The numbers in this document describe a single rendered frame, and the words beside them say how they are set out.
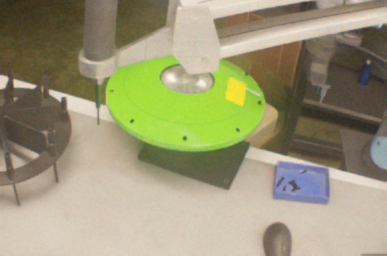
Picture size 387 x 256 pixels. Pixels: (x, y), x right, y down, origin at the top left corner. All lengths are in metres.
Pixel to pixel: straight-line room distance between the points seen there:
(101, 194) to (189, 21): 0.50
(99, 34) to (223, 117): 0.40
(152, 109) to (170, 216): 0.20
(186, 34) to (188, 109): 0.35
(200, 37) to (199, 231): 0.45
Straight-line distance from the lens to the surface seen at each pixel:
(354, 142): 1.30
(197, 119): 0.84
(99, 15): 0.51
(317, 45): 0.98
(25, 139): 0.94
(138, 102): 0.87
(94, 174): 0.97
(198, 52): 0.53
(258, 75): 1.80
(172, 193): 0.94
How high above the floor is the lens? 1.60
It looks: 38 degrees down
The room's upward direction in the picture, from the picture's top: 7 degrees clockwise
